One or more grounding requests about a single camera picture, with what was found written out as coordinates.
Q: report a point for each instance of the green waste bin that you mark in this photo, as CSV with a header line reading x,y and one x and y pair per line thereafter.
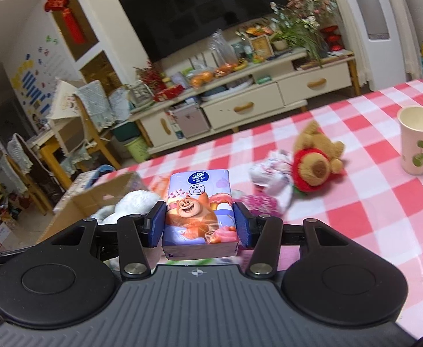
x,y
138,149

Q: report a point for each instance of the cardboard box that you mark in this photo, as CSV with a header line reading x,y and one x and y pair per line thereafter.
x,y
108,190

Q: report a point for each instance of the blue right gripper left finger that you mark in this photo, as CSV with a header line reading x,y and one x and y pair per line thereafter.
x,y
136,233

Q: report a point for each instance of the magenta knitted item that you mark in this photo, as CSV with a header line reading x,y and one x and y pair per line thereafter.
x,y
259,204

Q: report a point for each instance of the purple cartoon tissue pack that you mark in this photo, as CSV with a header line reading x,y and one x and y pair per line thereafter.
x,y
200,222

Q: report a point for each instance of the red lantern ornament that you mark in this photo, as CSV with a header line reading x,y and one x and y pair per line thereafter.
x,y
332,38

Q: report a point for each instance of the brown teddy bear red hood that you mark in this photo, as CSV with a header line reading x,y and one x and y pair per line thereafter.
x,y
316,159

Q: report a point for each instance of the plastic bag of oranges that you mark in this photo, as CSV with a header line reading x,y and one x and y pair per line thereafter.
x,y
218,61

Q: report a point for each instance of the white paper cup green print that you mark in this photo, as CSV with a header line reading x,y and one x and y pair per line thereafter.
x,y
411,133

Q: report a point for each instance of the white standing air conditioner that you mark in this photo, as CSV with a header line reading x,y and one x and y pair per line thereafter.
x,y
382,36

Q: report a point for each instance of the grey storage box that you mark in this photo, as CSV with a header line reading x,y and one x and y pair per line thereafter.
x,y
191,119

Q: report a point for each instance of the black flat television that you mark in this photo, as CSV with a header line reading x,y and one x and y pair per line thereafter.
x,y
167,26

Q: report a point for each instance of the potted flower plant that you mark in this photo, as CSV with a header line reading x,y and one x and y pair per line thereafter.
x,y
299,22

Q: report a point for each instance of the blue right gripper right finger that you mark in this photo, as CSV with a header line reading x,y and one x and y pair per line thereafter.
x,y
263,235

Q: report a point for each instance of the wooden framed picture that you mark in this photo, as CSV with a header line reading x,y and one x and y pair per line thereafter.
x,y
261,46

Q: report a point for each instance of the white fluffy plush ball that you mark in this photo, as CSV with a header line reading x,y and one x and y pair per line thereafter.
x,y
136,202

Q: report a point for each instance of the red gift box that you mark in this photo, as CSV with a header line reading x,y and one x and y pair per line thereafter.
x,y
168,93

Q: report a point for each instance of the white floral cloth pouch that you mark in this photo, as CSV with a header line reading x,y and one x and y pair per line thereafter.
x,y
273,176

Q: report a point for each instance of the red chinese knot ornament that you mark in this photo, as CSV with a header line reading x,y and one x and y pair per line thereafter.
x,y
70,21

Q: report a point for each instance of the wooden chair with lace cover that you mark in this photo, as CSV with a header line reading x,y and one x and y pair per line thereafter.
x,y
80,122

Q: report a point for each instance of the cream tv cabinet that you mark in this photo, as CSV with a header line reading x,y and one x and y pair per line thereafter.
x,y
267,89

